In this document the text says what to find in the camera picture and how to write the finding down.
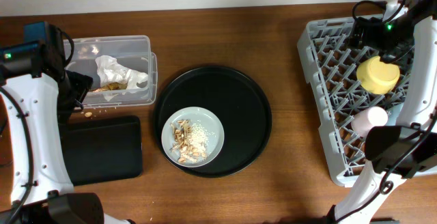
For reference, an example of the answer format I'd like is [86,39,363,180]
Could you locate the blue cup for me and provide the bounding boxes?
[386,103,404,126]

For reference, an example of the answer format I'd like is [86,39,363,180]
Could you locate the crumpled white tissue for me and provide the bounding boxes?
[92,55,149,102]

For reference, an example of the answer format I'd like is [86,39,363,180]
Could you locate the gold snack wrapper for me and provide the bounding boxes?
[91,82,127,92]

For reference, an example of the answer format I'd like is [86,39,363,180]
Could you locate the grey plate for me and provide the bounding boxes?
[160,107,225,169]

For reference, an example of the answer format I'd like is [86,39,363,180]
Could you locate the pink cup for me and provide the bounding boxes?
[351,107,389,137]

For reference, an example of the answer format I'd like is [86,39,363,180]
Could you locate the yellow bowl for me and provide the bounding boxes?
[356,56,400,94]

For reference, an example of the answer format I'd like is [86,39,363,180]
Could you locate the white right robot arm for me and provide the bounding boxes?
[298,0,436,223]

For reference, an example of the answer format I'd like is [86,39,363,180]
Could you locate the round black tray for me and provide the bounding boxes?
[153,66,272,178]

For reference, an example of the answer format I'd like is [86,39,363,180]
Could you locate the clear plastic waste bin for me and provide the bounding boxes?
[64,36,158,109]

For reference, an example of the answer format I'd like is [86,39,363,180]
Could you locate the food scraps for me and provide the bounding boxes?
[170,120,209,164]

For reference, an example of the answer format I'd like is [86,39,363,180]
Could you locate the black rectangular tray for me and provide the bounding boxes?
[60,115,143,186]

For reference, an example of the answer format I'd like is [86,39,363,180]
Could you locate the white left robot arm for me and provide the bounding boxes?
[1,22,119,223]

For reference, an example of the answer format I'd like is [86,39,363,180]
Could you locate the grey dishwasher rack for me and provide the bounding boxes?
[296,14,437,188]

